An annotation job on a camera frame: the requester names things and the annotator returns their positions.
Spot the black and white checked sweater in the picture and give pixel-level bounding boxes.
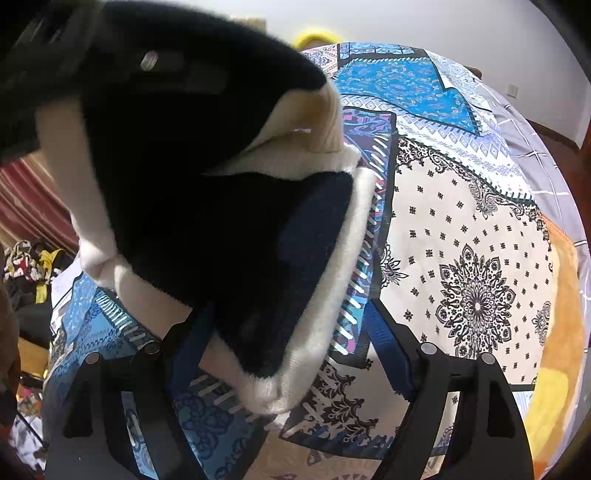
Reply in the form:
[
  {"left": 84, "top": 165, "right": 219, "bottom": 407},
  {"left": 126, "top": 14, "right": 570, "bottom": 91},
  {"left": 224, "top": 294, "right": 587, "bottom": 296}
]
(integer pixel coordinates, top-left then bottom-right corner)
[{"left": 34, "top": 0, "right": 399, "bottom": 415}]

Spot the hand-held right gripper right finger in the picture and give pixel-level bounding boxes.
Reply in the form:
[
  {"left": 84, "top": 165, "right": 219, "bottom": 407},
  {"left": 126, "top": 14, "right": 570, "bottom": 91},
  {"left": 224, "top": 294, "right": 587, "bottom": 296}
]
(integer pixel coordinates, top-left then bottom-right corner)
[{"left": 367, "top": 299, "right": 535, "bottom": 480}]

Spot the blue patchwork printed bedsheet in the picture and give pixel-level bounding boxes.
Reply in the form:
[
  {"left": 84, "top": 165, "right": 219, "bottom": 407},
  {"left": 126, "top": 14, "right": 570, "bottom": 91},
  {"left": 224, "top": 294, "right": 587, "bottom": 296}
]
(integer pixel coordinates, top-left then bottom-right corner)
[{"left": 44, "top": 41, "right": 578, "bottom": 480}]

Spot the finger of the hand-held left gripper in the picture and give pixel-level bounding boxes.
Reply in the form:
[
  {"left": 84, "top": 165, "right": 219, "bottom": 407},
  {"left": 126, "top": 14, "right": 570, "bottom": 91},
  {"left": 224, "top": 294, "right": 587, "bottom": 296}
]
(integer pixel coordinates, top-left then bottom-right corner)
[{"left": 105, "top": 45, "right": 228, "bottom": 94}]

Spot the striped red beige curtain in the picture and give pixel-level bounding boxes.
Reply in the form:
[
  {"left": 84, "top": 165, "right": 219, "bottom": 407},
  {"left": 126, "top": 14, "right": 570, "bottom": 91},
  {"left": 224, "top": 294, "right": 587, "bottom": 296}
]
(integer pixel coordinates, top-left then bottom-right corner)
[{"left": 0, "top": 151, "right": 80, "bottom": 260}]

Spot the yellow orange fleece blanket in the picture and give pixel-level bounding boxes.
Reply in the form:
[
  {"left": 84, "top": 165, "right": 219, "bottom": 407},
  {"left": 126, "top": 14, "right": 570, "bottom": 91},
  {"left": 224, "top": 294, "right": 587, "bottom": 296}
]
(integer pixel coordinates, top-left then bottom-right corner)
[{"left": 521, "top": 215, "right": 588, "bottom": 472}]

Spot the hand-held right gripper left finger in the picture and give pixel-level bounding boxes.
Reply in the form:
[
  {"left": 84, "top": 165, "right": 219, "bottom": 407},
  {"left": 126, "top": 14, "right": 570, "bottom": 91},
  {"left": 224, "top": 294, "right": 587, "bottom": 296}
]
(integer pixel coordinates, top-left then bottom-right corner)
[{"left": 44, "top": 300, "right": 218, "bottom": 480}]

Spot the grey checked bed sheet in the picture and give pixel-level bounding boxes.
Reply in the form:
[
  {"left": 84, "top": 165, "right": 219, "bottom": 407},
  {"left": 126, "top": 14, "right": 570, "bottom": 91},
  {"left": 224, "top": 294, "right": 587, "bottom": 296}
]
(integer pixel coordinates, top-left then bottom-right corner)
[{"left": 429, "top": 51, "right": 583, "bottom": 252}]

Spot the pile of patterned clothes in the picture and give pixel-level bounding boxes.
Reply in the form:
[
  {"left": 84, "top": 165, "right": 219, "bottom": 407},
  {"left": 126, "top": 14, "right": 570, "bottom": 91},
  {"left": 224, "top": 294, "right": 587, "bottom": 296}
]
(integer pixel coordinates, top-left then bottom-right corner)
[{"left": 2, "top": 239, "right": 68, "bottom": 320}]

